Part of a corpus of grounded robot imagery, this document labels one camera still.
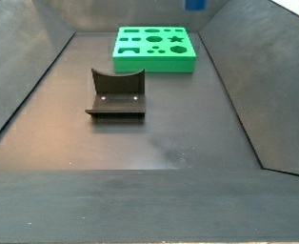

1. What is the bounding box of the black curved holder stand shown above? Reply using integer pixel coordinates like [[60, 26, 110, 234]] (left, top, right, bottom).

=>
[[84, 70, 146, 116]]

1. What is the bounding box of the green shape-sorting board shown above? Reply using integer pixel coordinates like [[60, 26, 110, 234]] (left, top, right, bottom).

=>
[[113, 27, 197, 72]]

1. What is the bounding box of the blue hexagonal prism peg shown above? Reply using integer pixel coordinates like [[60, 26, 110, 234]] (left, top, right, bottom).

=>
[[183, 0, 205, 10]]

